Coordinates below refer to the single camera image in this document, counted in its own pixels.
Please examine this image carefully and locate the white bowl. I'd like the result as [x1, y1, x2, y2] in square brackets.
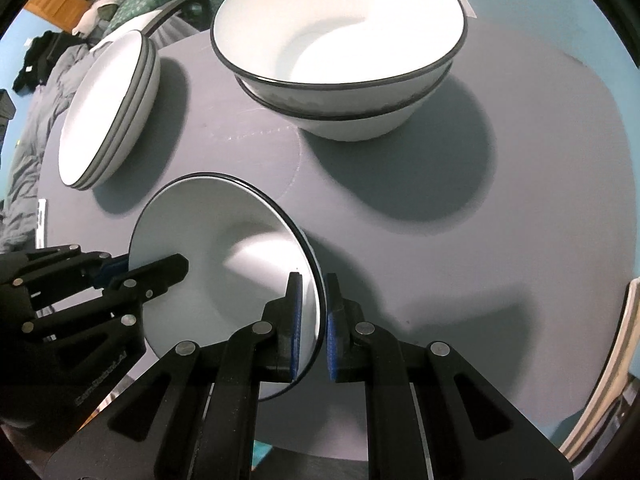
[210, 0, 468, 116]
[236, 66, 451, 142]
[129, 174, 326, 379]

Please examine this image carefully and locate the white plate front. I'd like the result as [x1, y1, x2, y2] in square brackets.
[68, 32, 160, 191]

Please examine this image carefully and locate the white plate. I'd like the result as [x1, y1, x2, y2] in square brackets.
[77, 41, 160, 191]
[58, 30, 145, 186]
[68, 32, 160, 191]

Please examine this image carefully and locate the white plate back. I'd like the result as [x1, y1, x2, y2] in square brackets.
[77, 41, 160, 191]

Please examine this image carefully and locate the grey quilted duvet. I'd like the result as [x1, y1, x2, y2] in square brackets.
[1, 44, 96, 254]

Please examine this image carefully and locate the white bowl back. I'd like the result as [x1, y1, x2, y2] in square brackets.
[236, 66, 451, 142]

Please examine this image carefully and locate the black clothes pile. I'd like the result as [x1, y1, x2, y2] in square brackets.
[12, 32, 85, 94]

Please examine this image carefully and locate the black office chair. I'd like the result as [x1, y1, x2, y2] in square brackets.
[141, 0, 213, 37]

